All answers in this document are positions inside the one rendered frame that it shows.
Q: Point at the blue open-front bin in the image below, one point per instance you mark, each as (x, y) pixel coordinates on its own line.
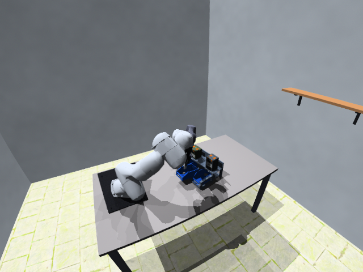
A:
(192, 162)
(200, 176)
(190, 171)

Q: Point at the black tool case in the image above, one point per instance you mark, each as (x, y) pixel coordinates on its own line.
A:
(212, 162)

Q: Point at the dark green tool case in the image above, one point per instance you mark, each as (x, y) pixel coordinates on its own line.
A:
(196, 152)

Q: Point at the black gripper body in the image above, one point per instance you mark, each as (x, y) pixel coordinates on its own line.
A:
(189, 150)

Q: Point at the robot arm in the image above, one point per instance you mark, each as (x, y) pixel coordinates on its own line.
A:
(172, 150)

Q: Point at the dark grey shelf rack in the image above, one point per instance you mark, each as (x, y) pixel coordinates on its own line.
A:
(201, 164)

